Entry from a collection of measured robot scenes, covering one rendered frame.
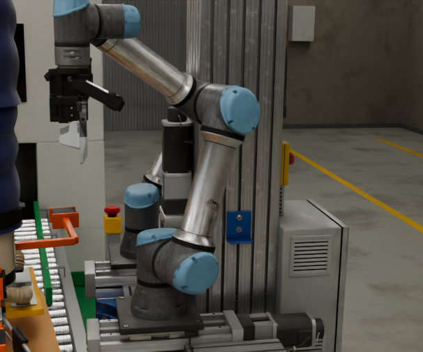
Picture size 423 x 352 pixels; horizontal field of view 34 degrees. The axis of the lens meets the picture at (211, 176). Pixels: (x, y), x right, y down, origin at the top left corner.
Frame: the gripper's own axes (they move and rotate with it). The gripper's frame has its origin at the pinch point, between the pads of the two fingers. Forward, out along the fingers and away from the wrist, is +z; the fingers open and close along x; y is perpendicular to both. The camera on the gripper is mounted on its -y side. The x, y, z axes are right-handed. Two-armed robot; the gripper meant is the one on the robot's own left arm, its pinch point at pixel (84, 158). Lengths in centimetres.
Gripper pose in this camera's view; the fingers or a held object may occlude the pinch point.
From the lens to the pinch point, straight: 155.8
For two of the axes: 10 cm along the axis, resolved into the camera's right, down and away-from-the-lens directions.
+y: -9.8, 0.3, -1.9
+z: -0.2, 9.8, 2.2
